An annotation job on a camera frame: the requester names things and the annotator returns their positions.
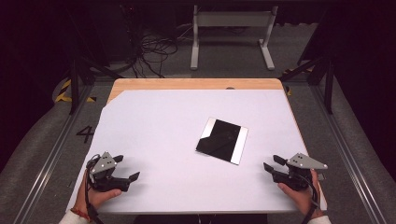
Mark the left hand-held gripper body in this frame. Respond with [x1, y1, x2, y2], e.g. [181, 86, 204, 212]
[86, 151, 132, 192]

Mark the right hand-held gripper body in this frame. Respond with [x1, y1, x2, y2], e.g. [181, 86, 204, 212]
[271, 152, 329, 191]

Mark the black rectangular tablet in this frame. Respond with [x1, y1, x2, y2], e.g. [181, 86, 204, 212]
[195, 117, 249, 166]

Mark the person's left hand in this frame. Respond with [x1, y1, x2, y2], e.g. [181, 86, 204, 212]
[74, 169, 123, 216]

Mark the person's right hand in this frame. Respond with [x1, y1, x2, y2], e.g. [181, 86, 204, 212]
[277, 169, 325, 220]

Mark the white table sheet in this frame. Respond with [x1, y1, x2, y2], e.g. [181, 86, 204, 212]
[65, 89, 328, 215]

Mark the yellow black hazard tape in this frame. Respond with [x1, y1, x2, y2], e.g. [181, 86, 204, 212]
[281, 66, 314, 97]
[54, 78, 97, 104]

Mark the black metal stand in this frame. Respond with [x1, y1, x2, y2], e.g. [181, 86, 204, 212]
[65, 8, 125, 116]
[278, 55, 336, 116]

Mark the person's dark clothing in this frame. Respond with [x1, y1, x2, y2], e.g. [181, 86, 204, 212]
[134, 213, 269, 224]

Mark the right hand-held gripper cable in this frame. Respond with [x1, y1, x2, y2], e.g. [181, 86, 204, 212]
[297, 173, 320, 224]

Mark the hand-held gripper cable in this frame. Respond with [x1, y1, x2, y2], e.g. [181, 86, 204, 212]
[84, 153, 106, 224]
[297, 173, 320, 224]

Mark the left hand-held gripper cable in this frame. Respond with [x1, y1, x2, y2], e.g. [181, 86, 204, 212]
[84, 153, 106, 224]

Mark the aluminium floor rail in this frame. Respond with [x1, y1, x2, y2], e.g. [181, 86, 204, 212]
[12, 83, 94, 224]
[311, 83, 389, 224]

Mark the red bracelet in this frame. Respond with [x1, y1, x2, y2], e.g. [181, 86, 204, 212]
[69, 207, 93, 223]

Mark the tangle of black cables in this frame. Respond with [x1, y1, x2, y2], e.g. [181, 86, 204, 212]
[130, 29, 181, 78]

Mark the white metal desk frame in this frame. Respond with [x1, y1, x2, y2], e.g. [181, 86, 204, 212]
[190, 4, 279, 71]

